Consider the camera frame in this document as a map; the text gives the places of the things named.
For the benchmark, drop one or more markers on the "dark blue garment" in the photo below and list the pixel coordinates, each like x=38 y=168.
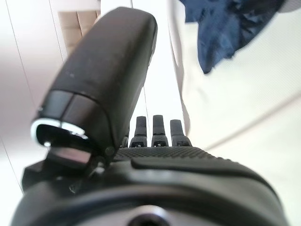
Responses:
x=223 y=30

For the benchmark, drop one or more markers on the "large bed, beige cover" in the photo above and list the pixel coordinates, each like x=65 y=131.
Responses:
x=235 y=106

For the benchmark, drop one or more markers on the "brown tufted headboard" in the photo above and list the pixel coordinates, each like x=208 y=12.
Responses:
x=75 y=26

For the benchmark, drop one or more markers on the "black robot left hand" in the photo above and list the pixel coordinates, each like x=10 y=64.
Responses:
x=105 y=66

